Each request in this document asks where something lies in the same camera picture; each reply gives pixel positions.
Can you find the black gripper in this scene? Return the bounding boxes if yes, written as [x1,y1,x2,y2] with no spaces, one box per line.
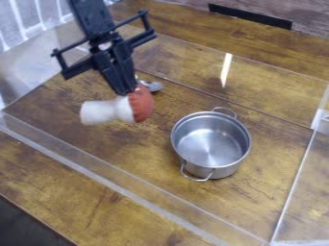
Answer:
[50,9,155,96]

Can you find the red and white toy mushroom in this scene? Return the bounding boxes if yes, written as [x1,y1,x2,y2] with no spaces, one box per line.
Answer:
[80,85,153,125]

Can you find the silver metal pot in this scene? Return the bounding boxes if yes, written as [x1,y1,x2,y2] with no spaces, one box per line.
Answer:
[171,107,251,182]

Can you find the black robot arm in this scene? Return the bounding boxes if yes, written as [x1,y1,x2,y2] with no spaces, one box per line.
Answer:
[50,0,156,96]

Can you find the black strip on table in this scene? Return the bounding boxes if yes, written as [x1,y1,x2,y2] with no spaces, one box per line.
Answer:
[208,3,293,30]

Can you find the yellow handled metal spoon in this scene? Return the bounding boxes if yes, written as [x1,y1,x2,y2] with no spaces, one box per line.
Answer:
[139,80,163,92]

